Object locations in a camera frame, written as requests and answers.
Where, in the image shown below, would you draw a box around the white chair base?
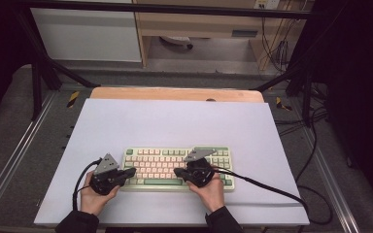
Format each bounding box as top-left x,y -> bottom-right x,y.
159,35 -> 194,50

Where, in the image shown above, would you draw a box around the wall power socket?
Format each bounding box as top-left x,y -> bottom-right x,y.
254,0 -> 281,10

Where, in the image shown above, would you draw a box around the green and cream keyboard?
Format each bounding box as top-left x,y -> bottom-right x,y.
119,145 -> 236,192

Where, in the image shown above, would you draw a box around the light wooden desk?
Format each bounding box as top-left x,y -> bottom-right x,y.
132,0 -> 315,71

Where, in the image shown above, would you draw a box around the aluminium rail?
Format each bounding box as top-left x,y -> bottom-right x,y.
299,129 -> 361,233
0,91 -> 57,221

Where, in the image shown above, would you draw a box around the wooden table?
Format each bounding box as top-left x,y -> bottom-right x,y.
89,86 -> 266,104

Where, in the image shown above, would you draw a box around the black floor cables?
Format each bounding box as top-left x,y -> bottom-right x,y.
273,106 -> 328,183

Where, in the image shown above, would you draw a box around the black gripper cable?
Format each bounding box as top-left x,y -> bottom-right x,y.
72,158 -> 103,212
211,165 -> 333,226

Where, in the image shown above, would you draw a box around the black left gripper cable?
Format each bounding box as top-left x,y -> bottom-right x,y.
72,158 -> 103,212

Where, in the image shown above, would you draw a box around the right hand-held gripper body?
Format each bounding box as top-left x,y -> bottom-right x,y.
183,148 -> 218,188

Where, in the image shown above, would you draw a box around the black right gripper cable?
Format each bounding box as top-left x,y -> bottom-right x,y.
211,165 -> 333,226

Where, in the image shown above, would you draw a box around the black curtain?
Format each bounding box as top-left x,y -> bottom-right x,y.
0,0 -> 30,130
314,0 -> 373,221

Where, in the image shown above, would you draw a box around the person's left hand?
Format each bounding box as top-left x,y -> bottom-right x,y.
80,171 -> 120,217

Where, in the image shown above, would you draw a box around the yellow and black tape strip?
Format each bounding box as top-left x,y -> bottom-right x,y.
275,96 -> 292,112
66,90 -> 81,109

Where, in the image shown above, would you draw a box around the person's right hand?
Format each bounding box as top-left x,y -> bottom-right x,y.
186,166 -> 226,214

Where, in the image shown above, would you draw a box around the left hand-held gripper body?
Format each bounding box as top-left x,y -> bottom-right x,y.
88,153 -> 125,196

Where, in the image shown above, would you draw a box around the white cabinet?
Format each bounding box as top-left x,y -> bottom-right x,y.
28,0 -> 143,63

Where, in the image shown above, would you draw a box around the bundle of hanging cables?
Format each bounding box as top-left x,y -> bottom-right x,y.
260,16 -> 293,73

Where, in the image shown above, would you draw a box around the black metal frame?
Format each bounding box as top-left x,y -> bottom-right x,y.
13,0 -> 324,128

